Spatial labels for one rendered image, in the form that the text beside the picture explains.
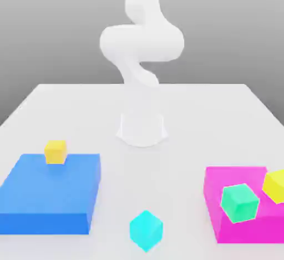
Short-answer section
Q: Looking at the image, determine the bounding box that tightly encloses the small orange-yellow cube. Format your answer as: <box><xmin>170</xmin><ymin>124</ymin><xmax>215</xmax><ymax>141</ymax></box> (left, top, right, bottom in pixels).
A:
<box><xmin>44</xmin><ymin>140</ymin><xmax>67</xmax><ymax>165</ymax></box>

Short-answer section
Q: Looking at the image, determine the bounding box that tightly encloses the small cyan cube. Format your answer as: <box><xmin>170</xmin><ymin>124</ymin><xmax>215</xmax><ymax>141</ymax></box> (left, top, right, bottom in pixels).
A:
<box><xmin>129</xmin><ymin>210</ymin><xmax>164</xmax><ymax>253</ymax></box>

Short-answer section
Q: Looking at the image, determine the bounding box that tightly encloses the small green cube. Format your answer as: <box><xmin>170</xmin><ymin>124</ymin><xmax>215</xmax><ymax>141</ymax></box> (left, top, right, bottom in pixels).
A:
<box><xmin>220</xmin><ymin>182</ymin><xmax>260</xmax><ymax>225</ymax></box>

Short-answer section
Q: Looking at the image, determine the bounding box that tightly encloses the small lemon yellow cube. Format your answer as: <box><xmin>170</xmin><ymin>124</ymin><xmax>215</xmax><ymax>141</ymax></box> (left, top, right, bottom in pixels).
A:
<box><xmin>262</xmin><ymin>169</ymin><xmax>284</xmax><ymax>205</ymax></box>

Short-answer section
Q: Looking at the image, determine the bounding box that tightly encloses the large blue box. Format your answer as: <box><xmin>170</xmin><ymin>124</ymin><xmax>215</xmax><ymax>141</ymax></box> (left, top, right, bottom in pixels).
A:
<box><xmin>0</xmin><ymin>153</ymin><xmax>102</xmax><ymax>236</ymax></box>

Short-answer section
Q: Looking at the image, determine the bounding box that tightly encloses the large magenta box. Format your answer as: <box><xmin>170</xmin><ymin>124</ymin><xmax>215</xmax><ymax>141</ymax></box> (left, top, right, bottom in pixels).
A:
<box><xmin>203</xmin><ymin>166</ymin><xmax>284</xmax><ymax>244</ymax></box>

